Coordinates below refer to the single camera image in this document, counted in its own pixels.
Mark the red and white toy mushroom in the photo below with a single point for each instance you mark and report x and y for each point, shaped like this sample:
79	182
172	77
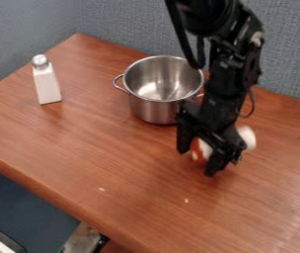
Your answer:
202	150

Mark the white salt shaker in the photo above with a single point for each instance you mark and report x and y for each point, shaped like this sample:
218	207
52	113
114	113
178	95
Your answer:
45	80

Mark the metal table leg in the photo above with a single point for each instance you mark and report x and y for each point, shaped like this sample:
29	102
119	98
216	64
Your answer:
86	240

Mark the metal pot with handles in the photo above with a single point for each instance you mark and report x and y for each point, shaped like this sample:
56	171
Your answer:
159	82

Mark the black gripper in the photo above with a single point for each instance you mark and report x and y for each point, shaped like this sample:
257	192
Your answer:
211	121

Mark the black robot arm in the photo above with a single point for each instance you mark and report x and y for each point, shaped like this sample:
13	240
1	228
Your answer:
220	36

